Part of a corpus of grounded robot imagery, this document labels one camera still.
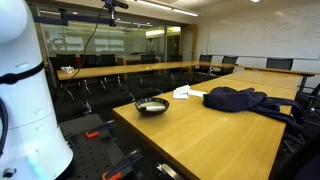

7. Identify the white marker with black cap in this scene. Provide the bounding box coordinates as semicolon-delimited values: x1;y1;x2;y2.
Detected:
145;106;166;111

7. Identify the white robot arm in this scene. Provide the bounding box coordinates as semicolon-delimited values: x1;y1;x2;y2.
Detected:
0;0;73;180

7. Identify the dark ceramic bowl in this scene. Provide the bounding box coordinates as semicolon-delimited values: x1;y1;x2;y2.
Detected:
135;98;169;116

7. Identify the white paper stack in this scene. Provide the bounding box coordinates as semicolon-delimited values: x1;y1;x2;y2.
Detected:
173;85;204;100

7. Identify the black office chair far back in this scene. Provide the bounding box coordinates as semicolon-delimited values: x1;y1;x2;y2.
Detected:
195;55;212;74

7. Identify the black office chair row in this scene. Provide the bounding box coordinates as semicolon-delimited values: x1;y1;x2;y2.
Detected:
97;54;122;89
49;54;76;89
80;54;96;94

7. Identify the dark navy jacket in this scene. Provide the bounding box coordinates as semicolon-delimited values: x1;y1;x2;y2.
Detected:
203;87;307;134

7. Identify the long wooden conference table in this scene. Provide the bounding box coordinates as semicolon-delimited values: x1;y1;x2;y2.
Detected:
57;61;233;80

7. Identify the black office chair middle back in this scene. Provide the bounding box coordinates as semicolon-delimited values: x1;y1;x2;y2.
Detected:
211;55;239;77

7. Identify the white teapot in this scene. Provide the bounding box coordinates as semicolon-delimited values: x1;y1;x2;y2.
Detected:
61;66;74;74

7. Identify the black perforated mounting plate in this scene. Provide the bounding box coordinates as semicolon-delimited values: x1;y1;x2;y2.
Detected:
58;113;144;180

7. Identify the black office chair right back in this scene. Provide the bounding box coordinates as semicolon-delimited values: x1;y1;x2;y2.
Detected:
266;58;293;70

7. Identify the black chair right edge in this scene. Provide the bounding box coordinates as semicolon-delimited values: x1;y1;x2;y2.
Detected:
295;83;320;113

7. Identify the person behind glass wall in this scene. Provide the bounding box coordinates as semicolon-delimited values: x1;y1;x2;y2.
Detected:
146;38;155;55

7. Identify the black clamp with orange handle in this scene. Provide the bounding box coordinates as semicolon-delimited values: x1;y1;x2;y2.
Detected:
85;120;116;138

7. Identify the overhead camera on black boom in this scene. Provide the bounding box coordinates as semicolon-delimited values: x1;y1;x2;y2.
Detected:
33;0;129;27

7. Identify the wall whiteboard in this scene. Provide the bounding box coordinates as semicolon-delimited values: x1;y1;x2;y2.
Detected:
208;5;320;60

